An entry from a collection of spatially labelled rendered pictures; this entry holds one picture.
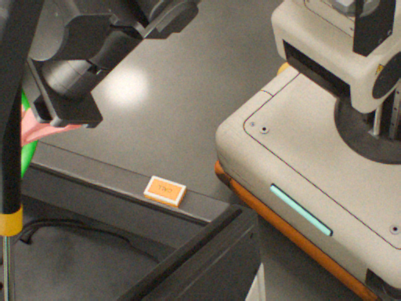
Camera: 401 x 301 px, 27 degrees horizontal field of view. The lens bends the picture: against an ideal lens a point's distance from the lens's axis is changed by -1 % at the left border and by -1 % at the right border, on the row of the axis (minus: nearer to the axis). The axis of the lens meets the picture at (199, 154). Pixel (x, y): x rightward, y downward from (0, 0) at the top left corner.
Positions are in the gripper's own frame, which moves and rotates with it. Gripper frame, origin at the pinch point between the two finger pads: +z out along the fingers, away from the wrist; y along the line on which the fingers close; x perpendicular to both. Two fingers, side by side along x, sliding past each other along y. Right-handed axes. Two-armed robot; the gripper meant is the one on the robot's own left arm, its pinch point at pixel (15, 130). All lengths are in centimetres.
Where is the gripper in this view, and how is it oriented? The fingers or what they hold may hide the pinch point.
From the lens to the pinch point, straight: 91.9
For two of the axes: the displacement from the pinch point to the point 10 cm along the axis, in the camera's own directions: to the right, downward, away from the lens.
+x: 6.1, -0.1, 7.9
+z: -6.6, 5.5, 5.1
